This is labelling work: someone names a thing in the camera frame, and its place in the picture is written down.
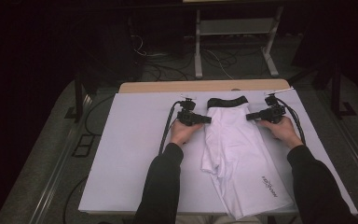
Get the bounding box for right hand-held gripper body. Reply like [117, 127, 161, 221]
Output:
[259, 87, 295, 125]

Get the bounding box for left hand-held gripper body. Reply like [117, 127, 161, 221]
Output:
[176, 92, 204, 127]

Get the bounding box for white pants with black waistband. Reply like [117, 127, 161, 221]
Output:
[200, 95, 295, 220]

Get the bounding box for person's left hand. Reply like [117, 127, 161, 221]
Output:
[169, 119, 204, 147]

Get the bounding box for person's right hand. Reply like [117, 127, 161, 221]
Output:
[256, 116, 304, 150]

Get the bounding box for wooden table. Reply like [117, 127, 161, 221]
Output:
[118, 78, 291, 94]

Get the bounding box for black metal stand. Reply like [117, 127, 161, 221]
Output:
[329, 60, 358, 119]
[64, 69, 86, 123]

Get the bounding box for white table cover sheet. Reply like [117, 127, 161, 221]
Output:
[77, 89, 358, 217]

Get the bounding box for left hand-held gripper black cable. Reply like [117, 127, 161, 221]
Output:
[158, 100, 185, 156]

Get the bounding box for hand-held gripper black cable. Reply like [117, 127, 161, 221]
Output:
[275, 97, 308, 146]
[158, 100, 185, 156]

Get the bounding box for right hand-held gripper black cable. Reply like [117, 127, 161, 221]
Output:
[275, 97, 308, 146]

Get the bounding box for white floor cable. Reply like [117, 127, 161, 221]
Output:
[204, 48, 235, 80]

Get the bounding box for bundle of black floor cables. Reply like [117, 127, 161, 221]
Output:
[141, 50, 198, 82]

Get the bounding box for white metal desk frame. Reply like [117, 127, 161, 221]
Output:
[193, 5, 285, 79]

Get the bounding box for black floor cable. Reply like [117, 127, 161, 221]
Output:
[83, 94, 116, 136]
[62, 176, 89, 224]

